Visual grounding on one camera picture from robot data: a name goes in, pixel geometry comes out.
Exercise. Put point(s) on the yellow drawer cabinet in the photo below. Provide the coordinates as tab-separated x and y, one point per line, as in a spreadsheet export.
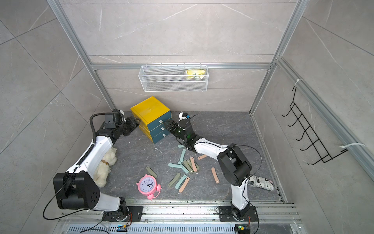
147	111

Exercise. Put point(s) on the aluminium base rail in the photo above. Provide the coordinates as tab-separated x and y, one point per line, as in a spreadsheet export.
189	217

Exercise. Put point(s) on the mint knife vertical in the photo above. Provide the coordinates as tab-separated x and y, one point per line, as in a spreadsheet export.
182	155

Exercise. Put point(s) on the olive knife right centre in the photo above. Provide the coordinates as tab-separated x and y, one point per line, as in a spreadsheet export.
189	162

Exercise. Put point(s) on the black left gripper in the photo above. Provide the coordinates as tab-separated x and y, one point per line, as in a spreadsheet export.
129	124

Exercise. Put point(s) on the olive knife left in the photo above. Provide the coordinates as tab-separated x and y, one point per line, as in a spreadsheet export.
151	172

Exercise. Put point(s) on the mint knife lower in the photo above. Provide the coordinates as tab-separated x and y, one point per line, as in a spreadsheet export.
180	181

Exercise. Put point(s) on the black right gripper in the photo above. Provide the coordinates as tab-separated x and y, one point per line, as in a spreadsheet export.
174	125

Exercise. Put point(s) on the black wall hook rack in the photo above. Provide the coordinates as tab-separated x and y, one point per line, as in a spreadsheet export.
309	133

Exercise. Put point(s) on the teal drawer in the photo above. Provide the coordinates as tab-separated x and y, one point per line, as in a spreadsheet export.
158	135
161	129
159	120

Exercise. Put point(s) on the teal top drawer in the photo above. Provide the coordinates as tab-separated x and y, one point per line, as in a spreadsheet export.
159	120

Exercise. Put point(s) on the pink alarm clock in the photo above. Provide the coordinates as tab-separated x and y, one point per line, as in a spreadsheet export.
149	187

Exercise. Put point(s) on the white wire mesh basket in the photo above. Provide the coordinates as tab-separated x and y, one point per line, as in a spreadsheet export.
171	78

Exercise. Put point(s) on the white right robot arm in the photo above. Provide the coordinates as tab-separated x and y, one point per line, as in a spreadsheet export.
234	164

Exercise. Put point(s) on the mint knife diagonal centre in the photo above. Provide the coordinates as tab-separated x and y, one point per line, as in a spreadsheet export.
183	167

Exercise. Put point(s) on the white plush teddy bear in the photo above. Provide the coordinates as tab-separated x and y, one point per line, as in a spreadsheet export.
104	167

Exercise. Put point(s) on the yellow sponge in basket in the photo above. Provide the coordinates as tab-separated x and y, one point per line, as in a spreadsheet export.
195	73

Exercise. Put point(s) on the teal bottom drawer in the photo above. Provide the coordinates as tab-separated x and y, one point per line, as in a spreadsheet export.
158	135

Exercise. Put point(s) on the olive knife lower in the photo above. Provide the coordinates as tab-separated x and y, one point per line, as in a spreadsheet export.
175	178

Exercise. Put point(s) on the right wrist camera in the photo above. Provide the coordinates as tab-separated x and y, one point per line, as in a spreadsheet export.
184	116

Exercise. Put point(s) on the pink knife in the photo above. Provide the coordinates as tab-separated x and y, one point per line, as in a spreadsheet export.
194	167
216	179
202	157
183	186

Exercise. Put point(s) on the olive knife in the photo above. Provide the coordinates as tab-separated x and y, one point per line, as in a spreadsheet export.
175	178
185	163
151	172
189	162

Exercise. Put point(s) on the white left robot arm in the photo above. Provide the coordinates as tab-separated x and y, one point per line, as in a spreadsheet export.
76	190

